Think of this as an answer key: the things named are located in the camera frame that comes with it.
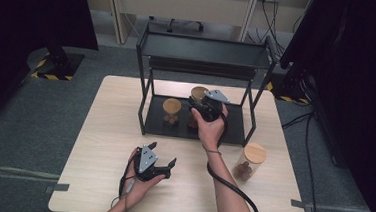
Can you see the beige desk leg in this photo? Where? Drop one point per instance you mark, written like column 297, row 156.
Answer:
column 248, row 20
column 120, row 21

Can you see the short glass jar brown balls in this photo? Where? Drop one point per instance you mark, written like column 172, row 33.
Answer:
column 172, row 106

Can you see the black stand base striped tape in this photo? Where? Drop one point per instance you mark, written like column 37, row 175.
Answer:
column 58, row 62
column 291, row 86

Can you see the person's right hand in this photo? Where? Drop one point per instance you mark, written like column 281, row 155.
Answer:
column 211, row 131

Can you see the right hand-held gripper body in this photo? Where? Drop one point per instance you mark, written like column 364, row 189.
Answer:
column 212, row 109

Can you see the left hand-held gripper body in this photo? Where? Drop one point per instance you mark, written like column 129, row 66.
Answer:
column 147, row 158

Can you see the dark curtain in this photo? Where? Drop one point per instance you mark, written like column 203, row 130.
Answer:
column 21, row 24
column 361, row 81

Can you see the person's left hand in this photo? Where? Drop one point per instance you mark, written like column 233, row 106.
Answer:
column 136, row 192

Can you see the black chair base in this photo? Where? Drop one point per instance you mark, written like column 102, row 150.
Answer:
column 171, row 26

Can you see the tall glass jar red dates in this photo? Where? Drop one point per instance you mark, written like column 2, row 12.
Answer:
column 255, row 153

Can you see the grey floor tape piece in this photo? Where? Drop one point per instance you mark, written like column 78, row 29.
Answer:
column 58, row 187
column 301, row 205

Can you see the black metal shelf rack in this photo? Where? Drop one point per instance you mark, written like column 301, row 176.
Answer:
column 234, row 126

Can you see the glass jar red berries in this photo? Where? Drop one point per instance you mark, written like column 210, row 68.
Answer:
column 198, row 92

